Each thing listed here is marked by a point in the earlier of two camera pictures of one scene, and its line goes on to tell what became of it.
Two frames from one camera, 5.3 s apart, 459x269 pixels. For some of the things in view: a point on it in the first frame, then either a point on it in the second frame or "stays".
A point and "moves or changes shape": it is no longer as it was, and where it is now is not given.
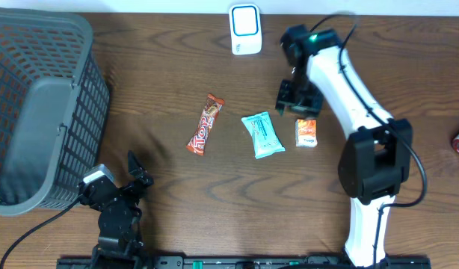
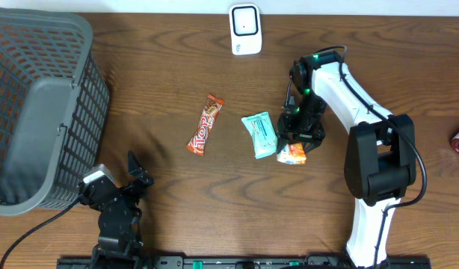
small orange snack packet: (306, 133) moves or changes shape
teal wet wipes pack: (265, 140) stays
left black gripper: (134, 190) stays
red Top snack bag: (202, 133) stays
